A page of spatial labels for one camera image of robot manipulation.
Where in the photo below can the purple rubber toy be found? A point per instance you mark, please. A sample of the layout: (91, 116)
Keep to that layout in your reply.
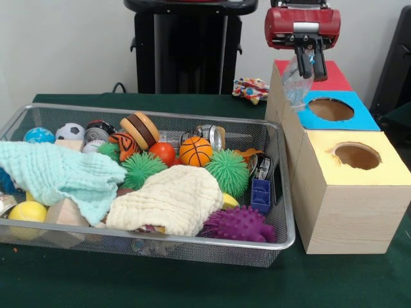
(241, 224)

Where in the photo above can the toy burger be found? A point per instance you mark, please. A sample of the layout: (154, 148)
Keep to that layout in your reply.
(139, 130)

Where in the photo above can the blue globe ball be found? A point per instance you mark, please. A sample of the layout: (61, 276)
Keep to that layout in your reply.
(39, 135)

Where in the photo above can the yellow ball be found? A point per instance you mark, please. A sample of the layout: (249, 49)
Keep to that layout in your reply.
(28, 211)
(229, 201)

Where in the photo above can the mint green cloth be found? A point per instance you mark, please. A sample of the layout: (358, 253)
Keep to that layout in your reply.
(64, 170)

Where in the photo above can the black upright panel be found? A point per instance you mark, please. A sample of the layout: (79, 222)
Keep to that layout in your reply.
(398, 64)

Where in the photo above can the wooden box with three holes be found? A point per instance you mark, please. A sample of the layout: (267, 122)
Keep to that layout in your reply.
(353, 218)

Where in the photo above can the colourful packet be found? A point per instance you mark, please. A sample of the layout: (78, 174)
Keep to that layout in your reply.
(250, 90)

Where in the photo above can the crushed bottle with blue label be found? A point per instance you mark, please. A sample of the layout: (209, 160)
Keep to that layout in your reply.
(295, 86)

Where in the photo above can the dark green tablecloth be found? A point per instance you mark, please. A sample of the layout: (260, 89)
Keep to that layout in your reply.
(96, 282)

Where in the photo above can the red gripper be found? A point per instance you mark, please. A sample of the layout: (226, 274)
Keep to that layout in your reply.
(302, 19)

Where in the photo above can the large green spiky ball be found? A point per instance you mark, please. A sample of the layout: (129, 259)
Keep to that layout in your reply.
(228, 170)

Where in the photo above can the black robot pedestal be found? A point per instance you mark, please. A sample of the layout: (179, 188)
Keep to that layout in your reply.
(189, 48)

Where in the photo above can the orange toy basketball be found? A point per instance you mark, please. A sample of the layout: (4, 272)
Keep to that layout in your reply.
(196, 150)

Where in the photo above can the cream white cloth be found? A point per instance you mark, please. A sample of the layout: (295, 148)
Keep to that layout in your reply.
(160, 199)

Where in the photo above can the black and white football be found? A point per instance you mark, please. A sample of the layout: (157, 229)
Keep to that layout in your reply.
(69, 131)

